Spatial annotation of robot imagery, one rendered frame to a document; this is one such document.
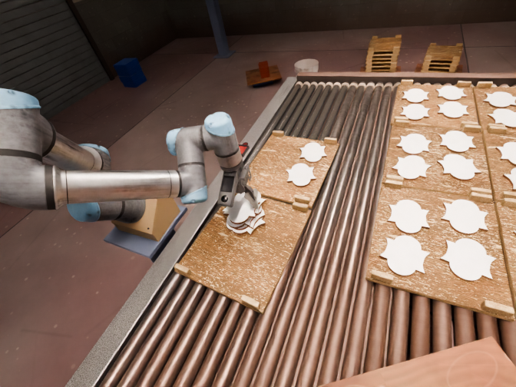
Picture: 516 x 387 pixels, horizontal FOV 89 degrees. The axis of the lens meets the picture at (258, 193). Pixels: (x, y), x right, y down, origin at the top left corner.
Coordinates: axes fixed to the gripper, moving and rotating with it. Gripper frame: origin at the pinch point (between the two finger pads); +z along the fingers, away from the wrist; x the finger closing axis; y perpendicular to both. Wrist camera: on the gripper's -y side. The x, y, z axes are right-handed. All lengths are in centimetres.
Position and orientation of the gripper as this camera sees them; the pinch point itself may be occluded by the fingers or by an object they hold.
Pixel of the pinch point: (241, 207)
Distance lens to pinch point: 95.9
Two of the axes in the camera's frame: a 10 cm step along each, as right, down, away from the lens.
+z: 1.6, 6.8, 7.1
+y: 2.4, -7.3, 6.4
